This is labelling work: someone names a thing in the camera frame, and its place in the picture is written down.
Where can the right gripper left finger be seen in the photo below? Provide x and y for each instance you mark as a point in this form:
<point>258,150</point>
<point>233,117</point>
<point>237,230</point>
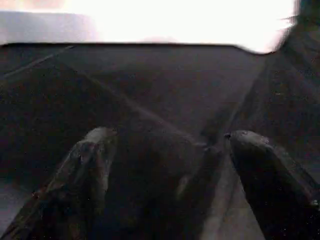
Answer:
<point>65,190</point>

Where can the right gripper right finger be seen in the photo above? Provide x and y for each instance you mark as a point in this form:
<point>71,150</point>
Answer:
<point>280,185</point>

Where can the white plastic table top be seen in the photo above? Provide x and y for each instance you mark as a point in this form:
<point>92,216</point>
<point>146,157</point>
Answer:
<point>150,20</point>

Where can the black work mat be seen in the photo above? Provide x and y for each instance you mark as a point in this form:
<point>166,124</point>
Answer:
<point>150,90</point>

